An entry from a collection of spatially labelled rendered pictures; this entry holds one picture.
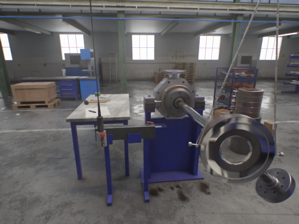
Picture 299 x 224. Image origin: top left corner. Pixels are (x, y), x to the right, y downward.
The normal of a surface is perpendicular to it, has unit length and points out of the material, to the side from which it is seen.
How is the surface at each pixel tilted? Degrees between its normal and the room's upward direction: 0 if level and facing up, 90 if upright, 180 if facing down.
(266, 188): 50
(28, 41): 90
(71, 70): 90
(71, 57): 90
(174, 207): 0
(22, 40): 90
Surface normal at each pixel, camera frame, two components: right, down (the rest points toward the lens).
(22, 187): 0.00, -0.96
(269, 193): -0.75, -0.66
